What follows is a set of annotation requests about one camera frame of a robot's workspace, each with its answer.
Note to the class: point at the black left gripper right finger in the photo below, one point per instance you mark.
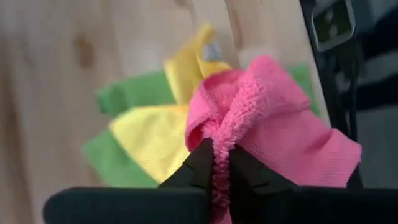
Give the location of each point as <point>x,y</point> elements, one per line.
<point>248,180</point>

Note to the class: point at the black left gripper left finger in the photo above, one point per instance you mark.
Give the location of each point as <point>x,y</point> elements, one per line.
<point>192,180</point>

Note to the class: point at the pink microfiber towel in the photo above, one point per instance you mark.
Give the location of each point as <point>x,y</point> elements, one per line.
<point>280,124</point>

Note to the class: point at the green microfiber towel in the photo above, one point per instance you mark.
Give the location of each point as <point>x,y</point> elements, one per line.
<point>105,161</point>

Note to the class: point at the yellow microfiber towel with label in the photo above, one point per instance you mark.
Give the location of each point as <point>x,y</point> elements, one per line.
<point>183,77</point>

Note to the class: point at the grey camera housing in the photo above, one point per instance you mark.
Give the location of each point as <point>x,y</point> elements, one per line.
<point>332,25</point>

